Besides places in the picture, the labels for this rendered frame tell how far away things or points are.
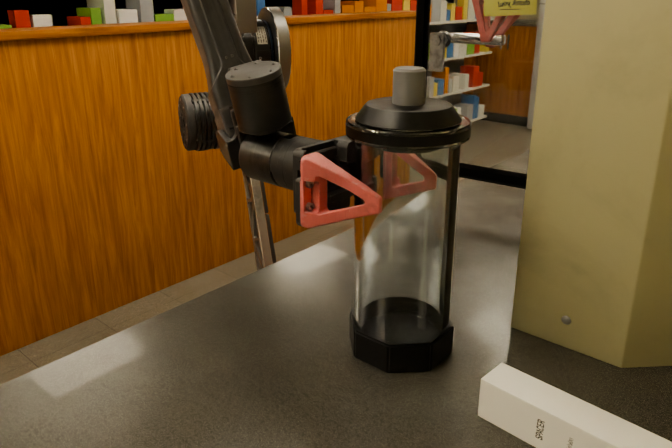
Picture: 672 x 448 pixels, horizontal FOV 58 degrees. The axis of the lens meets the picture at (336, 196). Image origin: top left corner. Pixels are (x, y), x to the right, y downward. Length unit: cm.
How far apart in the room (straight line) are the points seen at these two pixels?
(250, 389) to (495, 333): 26
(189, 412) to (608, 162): 41
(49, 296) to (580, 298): 220
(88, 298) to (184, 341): 203
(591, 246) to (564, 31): 19
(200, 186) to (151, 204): 26
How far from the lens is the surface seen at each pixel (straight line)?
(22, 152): 239
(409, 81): 51
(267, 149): 63
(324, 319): 66
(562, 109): 58
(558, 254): 62
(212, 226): 291
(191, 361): 61
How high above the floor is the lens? 127
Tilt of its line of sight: 19 degrees down
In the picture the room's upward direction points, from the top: straight up
